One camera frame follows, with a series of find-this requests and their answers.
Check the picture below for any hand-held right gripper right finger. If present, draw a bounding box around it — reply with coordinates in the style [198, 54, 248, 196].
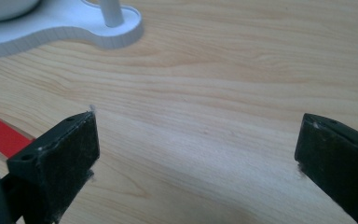
[294, 112, 358, 224]

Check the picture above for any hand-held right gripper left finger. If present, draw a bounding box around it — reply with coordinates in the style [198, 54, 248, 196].
[0, 110, 101, 224]

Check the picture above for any red flat strip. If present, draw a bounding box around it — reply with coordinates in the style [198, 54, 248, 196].
[0, 108, 34, 159]

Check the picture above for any white stand base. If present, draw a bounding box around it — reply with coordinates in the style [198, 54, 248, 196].
[0, 0, 145, 60]

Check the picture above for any white round bowl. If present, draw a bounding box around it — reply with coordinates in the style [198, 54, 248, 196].
[0, 0, 41, 22]

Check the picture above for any white stand post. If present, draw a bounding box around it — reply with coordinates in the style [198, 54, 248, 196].
[99, 0, 126, 28]

